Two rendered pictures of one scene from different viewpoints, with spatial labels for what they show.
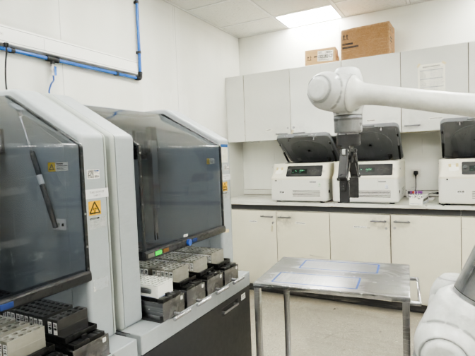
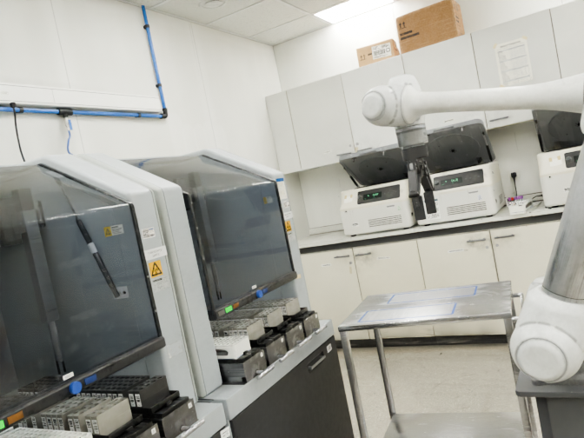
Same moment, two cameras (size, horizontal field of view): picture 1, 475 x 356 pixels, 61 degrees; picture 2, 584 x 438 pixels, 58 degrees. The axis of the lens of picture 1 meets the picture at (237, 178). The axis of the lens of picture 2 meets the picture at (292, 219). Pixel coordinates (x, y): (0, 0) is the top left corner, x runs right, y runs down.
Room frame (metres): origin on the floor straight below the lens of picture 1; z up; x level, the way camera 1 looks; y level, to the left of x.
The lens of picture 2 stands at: (-0.28, 0.02, 1.34)
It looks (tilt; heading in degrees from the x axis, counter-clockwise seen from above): 3 degrees down; 1
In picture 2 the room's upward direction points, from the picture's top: 11 degrees counter-clockwise
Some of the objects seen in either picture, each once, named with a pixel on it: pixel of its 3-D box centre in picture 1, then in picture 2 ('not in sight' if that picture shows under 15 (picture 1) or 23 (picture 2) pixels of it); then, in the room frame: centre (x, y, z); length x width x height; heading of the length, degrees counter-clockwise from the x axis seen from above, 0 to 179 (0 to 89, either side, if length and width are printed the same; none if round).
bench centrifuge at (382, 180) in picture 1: (370, 162); (455, 171); (3.69, -1.22, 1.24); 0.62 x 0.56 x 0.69; 152
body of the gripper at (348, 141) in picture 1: (348, 147); (416, 162); (1.31, -0.36, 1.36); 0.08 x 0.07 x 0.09; 151
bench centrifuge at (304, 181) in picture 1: (308, 166); (382, 188); (3.96, -0.70, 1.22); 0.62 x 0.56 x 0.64; 150
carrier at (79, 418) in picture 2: (10, 339); (95, 416); (1.12, 0.66, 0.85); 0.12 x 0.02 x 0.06; 151
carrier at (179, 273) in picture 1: (179, 273); (254, 330); (1.71, 0.27, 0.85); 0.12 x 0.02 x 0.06; 152
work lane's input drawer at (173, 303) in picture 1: (113, 294); (185, 364); (1.69, 0.55, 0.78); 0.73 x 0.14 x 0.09; 62
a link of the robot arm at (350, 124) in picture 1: (348, 125); (412, 137); (1.31, -0.36, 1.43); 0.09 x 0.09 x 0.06
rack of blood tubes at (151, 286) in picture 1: (136, 285); (209, 349); (1.62, 0.43, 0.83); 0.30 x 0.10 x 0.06; 61
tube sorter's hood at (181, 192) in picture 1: (143, 174); (195, 226); (1.89, 0.44, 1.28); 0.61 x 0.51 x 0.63; 152
